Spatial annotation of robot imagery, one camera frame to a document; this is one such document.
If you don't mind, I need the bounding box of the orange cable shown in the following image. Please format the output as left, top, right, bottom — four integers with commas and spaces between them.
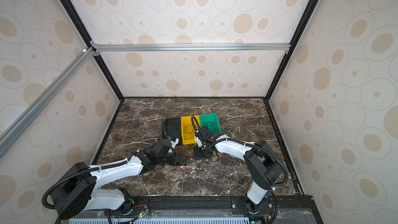
175, 151, 200, 169

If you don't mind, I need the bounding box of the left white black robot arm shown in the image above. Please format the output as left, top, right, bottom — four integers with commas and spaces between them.
41, 139, 186, 220

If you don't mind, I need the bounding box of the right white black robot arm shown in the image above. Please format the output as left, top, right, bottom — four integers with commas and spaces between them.
194, 126, 289, 213

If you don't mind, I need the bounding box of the green plastic bin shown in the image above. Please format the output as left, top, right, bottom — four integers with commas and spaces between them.
199, 114, 221, 134

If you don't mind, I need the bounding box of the yellow plastic bin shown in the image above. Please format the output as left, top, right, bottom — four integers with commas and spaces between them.
180, 116, 197, 145

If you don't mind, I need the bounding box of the black plastic bin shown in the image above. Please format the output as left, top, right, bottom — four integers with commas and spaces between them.
162, 117, 182, 145

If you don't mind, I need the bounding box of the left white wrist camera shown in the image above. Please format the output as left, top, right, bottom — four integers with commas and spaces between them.
170, 138, 179, 149

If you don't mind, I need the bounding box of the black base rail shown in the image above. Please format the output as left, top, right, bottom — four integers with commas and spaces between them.
65, 196, 323, 224

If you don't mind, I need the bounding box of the horizontal aluminium rail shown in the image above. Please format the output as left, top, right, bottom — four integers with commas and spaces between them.
94, 43, 291, 52

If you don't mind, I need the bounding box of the left diagonal aluminium rail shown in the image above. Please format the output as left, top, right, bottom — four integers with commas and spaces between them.
1, 47, 94, 157

